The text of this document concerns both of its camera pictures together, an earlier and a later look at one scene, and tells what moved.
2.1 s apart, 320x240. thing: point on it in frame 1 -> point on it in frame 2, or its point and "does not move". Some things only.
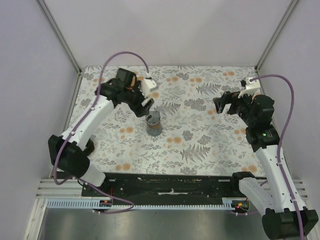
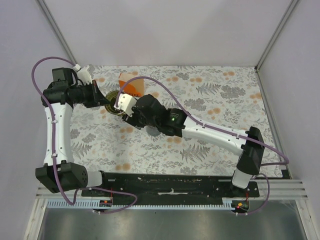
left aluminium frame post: x=48 y=17 does not move
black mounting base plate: x=171 y=188 does not move
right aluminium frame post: x=289 y=10 does not move
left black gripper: x=140 y=110 -> x=92 y=103
